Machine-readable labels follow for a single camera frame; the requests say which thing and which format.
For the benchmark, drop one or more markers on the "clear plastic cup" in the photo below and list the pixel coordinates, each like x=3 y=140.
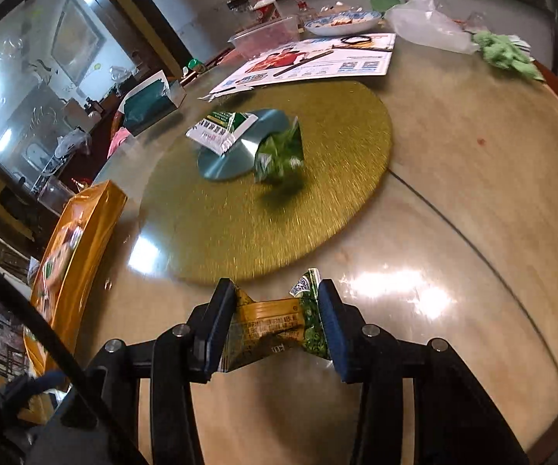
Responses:
x=55 y=193

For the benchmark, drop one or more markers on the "clear plastic container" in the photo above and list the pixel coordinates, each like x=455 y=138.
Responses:
x=269 y=36

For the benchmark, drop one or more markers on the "green and white snack packet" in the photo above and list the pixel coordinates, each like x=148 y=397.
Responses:
x=216 y=133

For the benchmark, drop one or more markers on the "gold round mat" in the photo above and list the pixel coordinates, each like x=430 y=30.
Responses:
x=283 y=232

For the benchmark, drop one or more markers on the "golden cardboard box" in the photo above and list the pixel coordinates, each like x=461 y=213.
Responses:
x=80 y=252

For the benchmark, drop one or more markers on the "open green snack packet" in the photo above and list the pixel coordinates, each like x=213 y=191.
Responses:
x=230 y=162

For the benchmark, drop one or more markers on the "pink cloth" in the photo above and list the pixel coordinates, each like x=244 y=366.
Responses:
x=119 y=143

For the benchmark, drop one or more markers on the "blue and white plate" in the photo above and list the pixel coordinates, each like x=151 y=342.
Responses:
x=344 y=22

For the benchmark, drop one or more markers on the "dark stick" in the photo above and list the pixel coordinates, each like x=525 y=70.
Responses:
x=308 y=62

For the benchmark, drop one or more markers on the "green foil snack packet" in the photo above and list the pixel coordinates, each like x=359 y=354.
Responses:
x=279 y=155

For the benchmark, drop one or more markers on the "red and white can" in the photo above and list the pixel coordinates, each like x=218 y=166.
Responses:
x=266 y=9

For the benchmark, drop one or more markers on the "yellow green snack packet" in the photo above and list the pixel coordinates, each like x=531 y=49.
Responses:
x=269 y=324

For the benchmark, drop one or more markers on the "green cloth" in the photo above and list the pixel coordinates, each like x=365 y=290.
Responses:
x=506 y=55

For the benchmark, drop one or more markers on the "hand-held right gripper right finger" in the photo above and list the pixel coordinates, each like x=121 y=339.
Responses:
x=332 y=334

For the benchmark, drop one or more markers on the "printed paper flyer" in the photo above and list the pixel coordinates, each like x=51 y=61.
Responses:
x=356 y=65

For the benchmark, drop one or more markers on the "teal tissue box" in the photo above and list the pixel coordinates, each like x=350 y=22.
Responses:
x=150 y=104

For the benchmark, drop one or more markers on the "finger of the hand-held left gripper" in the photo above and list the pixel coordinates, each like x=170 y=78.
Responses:
x=37 y=383

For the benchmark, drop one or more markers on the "white plastic bag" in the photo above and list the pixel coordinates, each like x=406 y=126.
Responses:
x=424 y=22

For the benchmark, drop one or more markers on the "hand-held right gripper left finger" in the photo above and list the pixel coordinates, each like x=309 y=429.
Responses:
x=216 y=329

